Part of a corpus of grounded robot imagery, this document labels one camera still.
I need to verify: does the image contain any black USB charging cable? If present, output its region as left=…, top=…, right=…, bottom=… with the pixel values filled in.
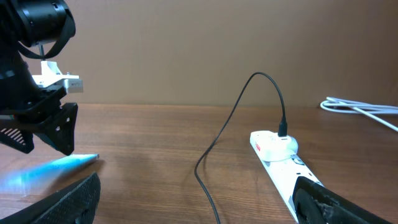
left=194, top=72, right=288, bottom=224

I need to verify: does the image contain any white power strip cord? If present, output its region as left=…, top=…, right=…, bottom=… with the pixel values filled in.
left=320, top=96, right=398, bottom=133

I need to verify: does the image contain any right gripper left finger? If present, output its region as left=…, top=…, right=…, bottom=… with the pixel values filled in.
left=1, top=172, right=101, bottom=224

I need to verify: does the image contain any white USB charger plug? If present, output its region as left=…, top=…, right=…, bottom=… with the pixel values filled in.
left=257, top=136, right=299, bottom=162

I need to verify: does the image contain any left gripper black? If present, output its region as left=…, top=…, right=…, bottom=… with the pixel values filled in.
left=1, top=50, right=78, bottom=156

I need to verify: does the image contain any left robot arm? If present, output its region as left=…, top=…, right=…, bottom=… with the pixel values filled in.
left=1, top=0, right=83, bottom=156

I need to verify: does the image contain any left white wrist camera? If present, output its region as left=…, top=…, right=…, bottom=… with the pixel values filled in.
left=32, top=60, right=83, bottom=93

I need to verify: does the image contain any white power strip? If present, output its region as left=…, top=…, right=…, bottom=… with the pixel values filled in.
left=249, top=131, right=321, bottom=222

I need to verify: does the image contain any turquoise screen smartphone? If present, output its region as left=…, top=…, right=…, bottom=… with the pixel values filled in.
left=1, top=154, right=100, bottom=196

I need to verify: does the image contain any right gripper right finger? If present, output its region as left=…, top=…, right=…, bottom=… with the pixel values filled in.
left=293, top=176, right=389, bottom=224

